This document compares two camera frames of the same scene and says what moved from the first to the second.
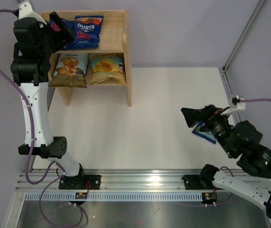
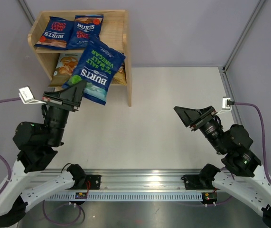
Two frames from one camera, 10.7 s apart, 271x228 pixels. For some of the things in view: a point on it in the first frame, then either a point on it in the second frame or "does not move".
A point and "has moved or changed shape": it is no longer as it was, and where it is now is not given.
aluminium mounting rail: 111,179 does not move
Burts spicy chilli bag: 87,29 does not move
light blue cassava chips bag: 69,70 does not move
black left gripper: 65,34 → 71,97
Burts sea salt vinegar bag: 205,135 has moved or changed shape
